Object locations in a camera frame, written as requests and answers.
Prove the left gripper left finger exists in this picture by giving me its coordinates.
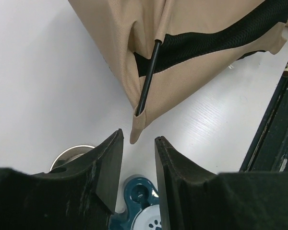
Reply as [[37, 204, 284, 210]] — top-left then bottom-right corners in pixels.
[[0, 129, 124, 230]]

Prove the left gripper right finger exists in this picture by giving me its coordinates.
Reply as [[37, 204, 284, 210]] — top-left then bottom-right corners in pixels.
[[155, 137, 288, 230]]

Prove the beige pet tent fabric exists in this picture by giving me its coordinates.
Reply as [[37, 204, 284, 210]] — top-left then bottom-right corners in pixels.
[[70, 0, 288, 144]]

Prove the steel pet bowl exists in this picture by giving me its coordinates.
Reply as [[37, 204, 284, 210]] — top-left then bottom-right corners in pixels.
[[50, 145, 95, 171]]

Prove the teal double bowl stand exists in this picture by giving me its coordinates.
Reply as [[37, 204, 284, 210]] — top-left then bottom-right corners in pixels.
[[109, 176, 162, 230]]

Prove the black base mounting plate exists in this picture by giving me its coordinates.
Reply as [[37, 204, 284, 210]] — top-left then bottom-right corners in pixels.
[[240, 77, 288, 172]]

